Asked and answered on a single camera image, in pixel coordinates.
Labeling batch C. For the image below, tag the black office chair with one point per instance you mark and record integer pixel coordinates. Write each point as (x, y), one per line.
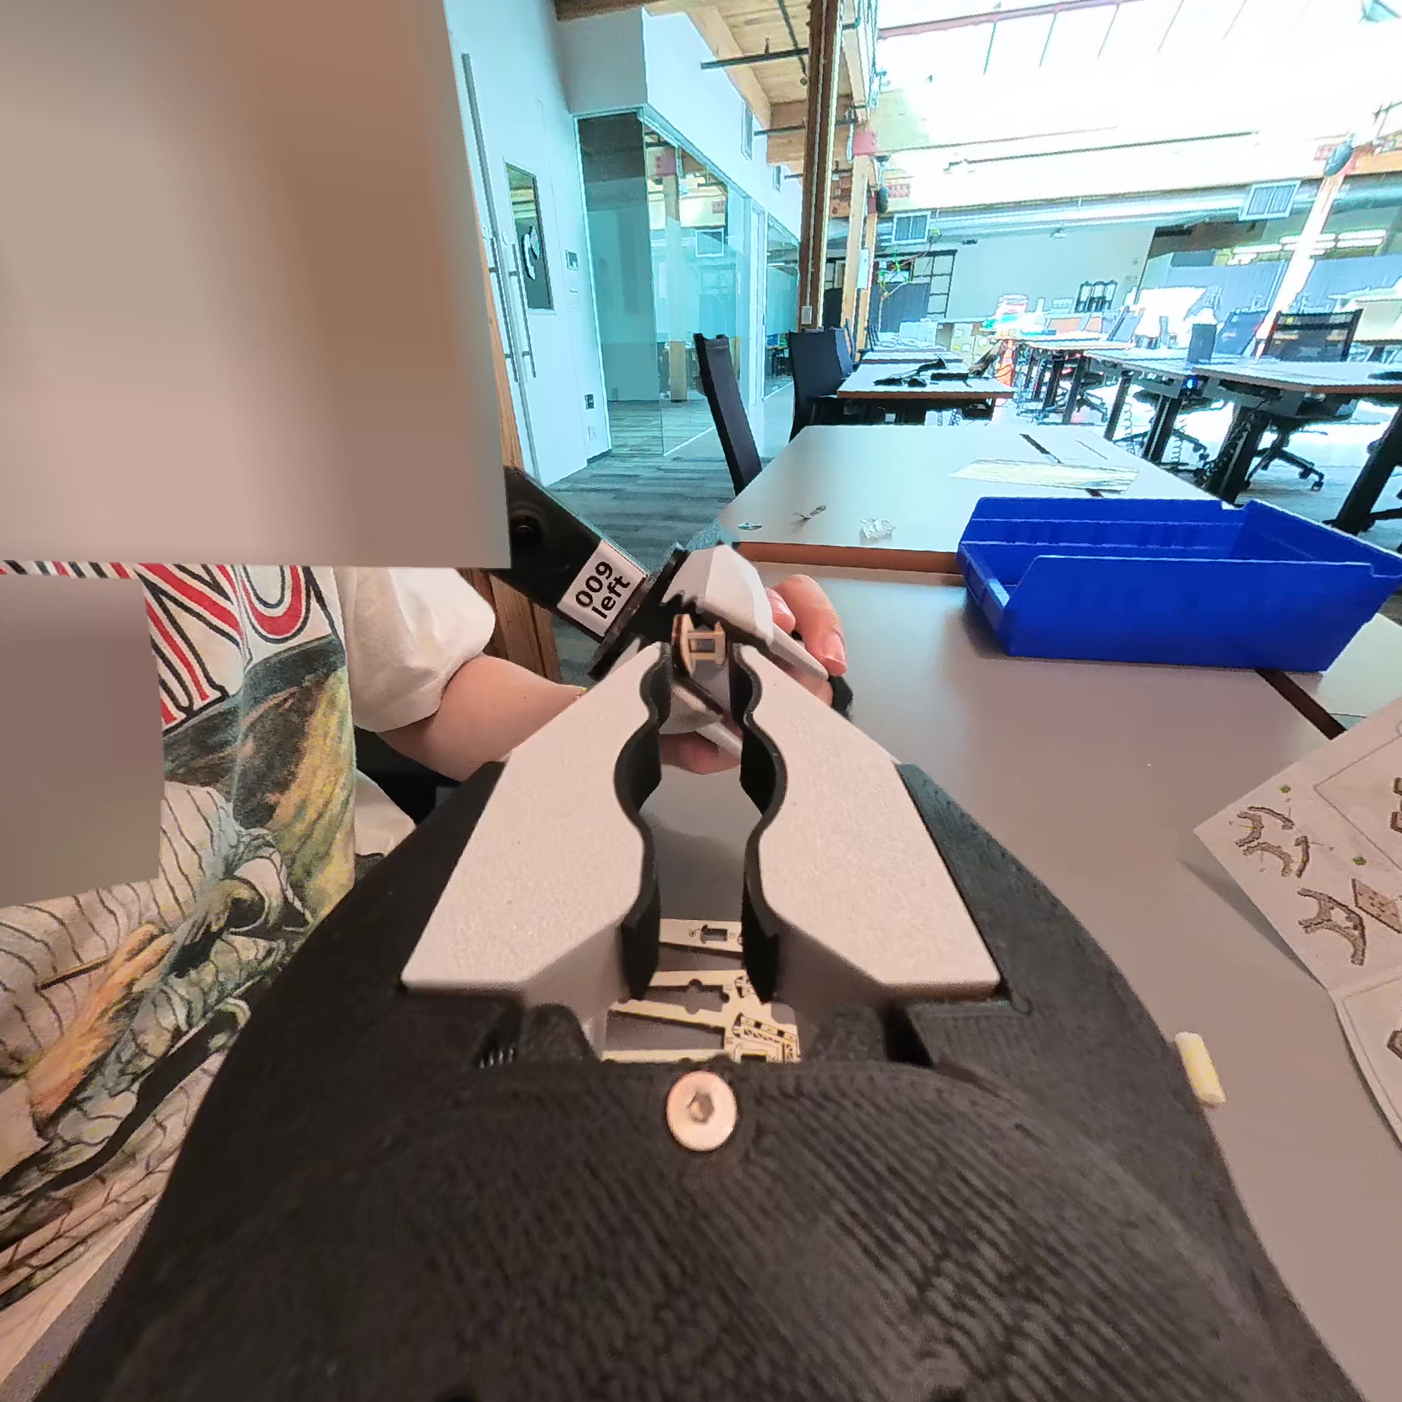
(1309, 372)

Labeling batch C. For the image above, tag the wooden top table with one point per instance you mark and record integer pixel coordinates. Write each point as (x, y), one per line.
(920, 386)

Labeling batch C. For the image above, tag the long dark-legged table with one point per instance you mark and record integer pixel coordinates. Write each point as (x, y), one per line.
(1260, 379)

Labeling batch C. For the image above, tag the wooden pillar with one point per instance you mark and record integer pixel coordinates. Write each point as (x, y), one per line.
(823, 164)

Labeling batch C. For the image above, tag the stack of papers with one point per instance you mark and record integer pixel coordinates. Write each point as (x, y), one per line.
(1042, 473)

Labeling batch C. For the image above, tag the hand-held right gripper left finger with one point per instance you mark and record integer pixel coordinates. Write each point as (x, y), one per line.
(525, 875)

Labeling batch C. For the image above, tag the white assembly instruction sheet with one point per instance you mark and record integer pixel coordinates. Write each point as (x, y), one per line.
(1335, 875)

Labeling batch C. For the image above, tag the cream wax stick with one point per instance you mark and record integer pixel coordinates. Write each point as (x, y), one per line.
(1200, 1067)

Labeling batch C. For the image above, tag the person's left hand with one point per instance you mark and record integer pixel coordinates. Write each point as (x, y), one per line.
(818, 626)

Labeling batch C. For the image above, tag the wooden sheet with slot cutouts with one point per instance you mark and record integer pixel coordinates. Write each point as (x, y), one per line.
(703, 1008)

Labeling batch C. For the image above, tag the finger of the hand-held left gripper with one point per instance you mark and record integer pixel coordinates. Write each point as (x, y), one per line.
(734, 591)
(703, 729)

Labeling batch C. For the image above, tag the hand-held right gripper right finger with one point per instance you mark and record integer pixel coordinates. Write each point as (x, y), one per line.
(877, 875)

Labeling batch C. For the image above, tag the small wooden peg assembly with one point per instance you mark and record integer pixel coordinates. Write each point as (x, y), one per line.
(700, 644)

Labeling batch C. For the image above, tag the glass partition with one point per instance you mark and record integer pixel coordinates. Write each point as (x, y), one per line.
(659, 263)

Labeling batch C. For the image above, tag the grey table with wooden edge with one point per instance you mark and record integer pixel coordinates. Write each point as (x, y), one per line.
(877, 473)

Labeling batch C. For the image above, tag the grey desk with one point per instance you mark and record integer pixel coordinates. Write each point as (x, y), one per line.
(1097, 822)

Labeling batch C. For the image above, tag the blue storage bin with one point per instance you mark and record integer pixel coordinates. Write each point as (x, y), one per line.
(1163, 613)

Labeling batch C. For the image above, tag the person's left forearm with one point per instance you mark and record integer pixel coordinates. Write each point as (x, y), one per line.
(481, 712)

